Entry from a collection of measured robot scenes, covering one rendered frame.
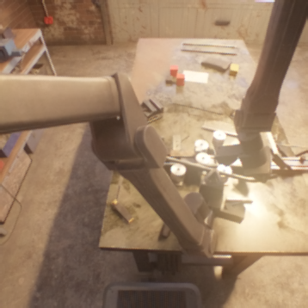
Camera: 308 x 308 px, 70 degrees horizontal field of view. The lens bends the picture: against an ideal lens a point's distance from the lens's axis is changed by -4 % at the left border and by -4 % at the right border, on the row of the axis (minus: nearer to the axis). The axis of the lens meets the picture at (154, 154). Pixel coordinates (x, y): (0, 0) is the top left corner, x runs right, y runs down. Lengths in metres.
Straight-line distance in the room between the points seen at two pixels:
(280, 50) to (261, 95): 0.10
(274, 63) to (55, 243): 1.72
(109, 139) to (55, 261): 1.53
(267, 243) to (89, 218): 1.33
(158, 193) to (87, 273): 1.37
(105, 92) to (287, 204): 0.80
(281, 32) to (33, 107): 0.39
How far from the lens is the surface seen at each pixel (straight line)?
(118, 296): 1.40
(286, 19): 0.46
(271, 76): 0.50
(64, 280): 1.77
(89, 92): 0.30
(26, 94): 0.25
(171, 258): 1.46
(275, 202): 0.95
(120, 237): 0.81
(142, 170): 0.36
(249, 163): 0.67
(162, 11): 3.76
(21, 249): 1.96
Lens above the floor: 1.64
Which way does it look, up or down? 51 degrees down
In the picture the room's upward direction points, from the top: 2 degrees counter-clockwise
